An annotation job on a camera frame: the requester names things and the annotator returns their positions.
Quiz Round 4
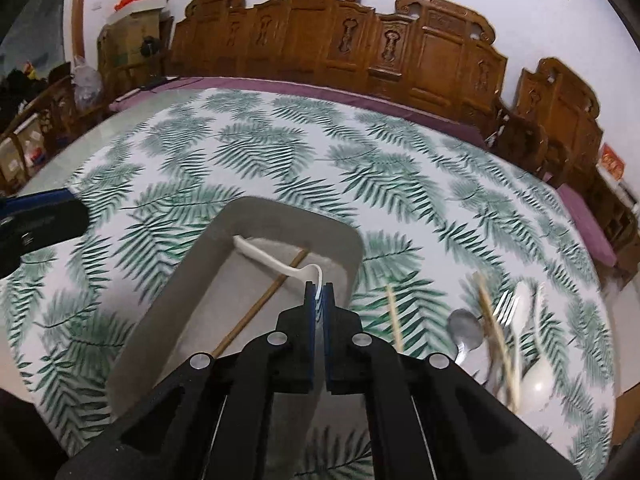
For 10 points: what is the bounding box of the red wall sticker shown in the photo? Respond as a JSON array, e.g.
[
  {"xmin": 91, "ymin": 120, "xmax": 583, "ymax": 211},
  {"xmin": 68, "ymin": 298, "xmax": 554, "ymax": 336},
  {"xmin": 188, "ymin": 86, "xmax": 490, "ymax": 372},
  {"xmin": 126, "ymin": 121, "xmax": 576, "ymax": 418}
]
[{"xmin": 597, "ymin": 142, "xmax": 627, "ymax": 179}]

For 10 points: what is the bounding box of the wooden door frame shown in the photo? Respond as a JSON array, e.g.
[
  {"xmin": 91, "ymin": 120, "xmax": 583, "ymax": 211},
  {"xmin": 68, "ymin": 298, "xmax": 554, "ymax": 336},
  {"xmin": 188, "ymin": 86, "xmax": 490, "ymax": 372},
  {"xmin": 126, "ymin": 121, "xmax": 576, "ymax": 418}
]
[{"xmin": 70, "ymin": 0, "xmax": 92, "ymax": 63}]

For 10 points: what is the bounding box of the leaf print tablecloth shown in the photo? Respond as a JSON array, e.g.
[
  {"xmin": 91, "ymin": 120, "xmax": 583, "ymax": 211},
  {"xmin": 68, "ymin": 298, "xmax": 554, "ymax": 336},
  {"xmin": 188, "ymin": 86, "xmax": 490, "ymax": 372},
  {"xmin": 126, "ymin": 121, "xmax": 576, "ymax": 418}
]
[{"xmin": 0, "ymin": 87, "xmax": 622, "ymax": 480}]

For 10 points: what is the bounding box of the wooden side chair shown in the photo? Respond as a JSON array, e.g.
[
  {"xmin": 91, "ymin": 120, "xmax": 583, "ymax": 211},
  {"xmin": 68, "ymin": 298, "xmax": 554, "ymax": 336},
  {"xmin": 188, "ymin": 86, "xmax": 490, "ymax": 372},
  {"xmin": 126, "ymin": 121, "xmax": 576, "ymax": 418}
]
[{"xmin": 0, "ymin": 74, "xmax": 78, "ymax": 197}]

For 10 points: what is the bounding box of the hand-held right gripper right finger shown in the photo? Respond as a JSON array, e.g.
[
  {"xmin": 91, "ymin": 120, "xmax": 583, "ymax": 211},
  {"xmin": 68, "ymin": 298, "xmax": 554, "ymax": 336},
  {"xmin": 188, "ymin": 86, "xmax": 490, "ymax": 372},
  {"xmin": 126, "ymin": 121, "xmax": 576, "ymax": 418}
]
[{"xmin": 323, "ymin": 282, "xmax": 583, "ymax": 480}]

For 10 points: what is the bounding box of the stack of cardboard boxes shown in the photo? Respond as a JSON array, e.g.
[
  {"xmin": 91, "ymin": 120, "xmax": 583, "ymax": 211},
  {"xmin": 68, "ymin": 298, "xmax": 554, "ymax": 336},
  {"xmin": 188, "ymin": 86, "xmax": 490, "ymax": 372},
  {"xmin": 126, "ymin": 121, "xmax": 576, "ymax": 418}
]
[{"xmin": 96, "ymin": 0, "xmax": 174, "ymax": 102}]

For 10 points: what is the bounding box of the metal spoon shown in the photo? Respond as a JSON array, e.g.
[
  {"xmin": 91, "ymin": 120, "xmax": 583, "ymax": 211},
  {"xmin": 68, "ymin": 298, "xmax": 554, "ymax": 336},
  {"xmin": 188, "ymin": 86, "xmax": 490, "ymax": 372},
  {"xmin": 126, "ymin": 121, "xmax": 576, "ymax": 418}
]
[{"xmin": 446, "ymin": 309, "xmax": 485, "ymax": 363}]

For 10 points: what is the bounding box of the purple armchair cushion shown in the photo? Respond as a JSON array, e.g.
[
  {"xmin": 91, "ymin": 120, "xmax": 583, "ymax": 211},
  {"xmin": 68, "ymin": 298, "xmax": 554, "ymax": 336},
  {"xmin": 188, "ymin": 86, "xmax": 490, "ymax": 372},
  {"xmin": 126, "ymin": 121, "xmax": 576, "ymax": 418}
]
[{"xmin": 555, "ymin": 182, "xmax": 617, "ymax": 267}]

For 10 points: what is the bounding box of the carved wooden armchair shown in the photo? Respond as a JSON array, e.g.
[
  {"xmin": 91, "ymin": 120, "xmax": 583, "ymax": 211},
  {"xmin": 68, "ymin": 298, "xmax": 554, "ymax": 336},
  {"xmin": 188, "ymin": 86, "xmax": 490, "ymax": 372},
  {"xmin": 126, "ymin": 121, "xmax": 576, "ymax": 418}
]
[{"xmin": 492, "ymin": 57, "xmax": 607, "ymax": 183}]

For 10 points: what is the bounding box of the clear plastic bag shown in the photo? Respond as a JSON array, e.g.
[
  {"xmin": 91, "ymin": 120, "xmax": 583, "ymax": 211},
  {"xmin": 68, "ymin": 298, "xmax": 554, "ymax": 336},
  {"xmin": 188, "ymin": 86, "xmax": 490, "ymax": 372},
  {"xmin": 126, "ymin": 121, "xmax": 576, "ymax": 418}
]
[{"xmin": 71, "ymin": 55, "xmax": 104, "ymax": 109}]

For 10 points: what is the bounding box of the purple bench cushion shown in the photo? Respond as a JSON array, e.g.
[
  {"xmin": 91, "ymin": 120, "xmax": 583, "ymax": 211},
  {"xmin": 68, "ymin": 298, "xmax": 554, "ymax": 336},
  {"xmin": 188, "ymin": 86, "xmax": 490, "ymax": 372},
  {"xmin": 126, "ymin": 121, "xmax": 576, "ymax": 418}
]
[{"xmin": 109, "ymin": 76, "xmax": 490, "ymax": 150}]

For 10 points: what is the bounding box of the grey rectangular tray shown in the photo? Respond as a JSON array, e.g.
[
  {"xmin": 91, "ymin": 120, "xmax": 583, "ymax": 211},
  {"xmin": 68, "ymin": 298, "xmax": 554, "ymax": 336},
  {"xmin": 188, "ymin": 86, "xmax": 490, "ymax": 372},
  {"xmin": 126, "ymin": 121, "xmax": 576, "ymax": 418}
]
[{"xmin": 104, "ymin": 196, "xmax": 366, "ymax": 428}]

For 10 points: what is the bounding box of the large white rice spoon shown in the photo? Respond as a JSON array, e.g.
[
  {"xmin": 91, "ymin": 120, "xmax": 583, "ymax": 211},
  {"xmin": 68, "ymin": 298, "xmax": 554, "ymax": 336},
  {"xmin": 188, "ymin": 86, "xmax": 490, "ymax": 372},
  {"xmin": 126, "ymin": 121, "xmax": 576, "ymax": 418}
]
[{"xmin": 510, "ymin": 280, "xmax": 535, "ymax": 361}]

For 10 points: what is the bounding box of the metal fork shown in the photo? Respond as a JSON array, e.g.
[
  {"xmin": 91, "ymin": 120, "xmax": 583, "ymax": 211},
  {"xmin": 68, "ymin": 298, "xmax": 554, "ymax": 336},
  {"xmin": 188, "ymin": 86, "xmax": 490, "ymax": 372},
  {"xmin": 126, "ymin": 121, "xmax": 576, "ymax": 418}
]
[{"xmin": 492, "ymin": 289, "xmax": 517, "ymax": 328}]

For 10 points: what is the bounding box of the carved wooden bench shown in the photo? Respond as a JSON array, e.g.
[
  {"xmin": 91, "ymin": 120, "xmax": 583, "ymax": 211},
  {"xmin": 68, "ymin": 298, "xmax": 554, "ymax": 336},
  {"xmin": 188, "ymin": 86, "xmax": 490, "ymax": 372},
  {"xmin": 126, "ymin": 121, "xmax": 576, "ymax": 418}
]
[{"xmin": 167, "ymin": 0, "xmax": 508, "ymax": 111}]

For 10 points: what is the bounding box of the wooden chopstick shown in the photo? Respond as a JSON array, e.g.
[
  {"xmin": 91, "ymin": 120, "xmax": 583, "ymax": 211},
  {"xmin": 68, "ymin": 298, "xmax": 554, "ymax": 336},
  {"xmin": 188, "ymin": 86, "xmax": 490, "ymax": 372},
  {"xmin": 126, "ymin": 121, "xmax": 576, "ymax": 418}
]
[
  {"xmin": 385, "ymin": 284, "xmax": 405, "ymax": 352},
  {"xmin": 474, "ymin": 271, "xmax": 522, "ymax": 409},
  {"xmin": 210, "ymin": 248, "xmax": 309, "ymax": 358}
]

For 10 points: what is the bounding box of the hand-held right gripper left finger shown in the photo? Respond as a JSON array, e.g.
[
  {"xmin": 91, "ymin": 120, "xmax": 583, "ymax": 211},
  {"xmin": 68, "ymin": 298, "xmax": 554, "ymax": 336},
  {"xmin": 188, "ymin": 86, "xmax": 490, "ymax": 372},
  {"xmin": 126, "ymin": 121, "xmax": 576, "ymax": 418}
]
[{"xmin": 55, "ymin": 282, "xmax": 319, "ymax": 480}]

